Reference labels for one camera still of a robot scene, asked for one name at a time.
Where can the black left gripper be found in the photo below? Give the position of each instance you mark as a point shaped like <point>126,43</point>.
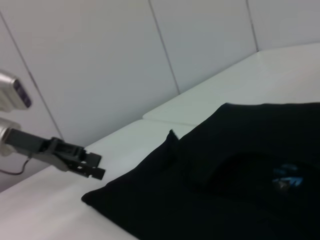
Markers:
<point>30,143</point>

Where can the black shirt with FREE print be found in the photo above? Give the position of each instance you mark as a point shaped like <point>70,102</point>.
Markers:
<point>200,175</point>

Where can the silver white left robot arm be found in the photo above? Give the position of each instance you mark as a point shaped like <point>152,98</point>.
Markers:
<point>3,135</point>

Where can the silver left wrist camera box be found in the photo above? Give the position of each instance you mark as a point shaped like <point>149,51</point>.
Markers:
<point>15,87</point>

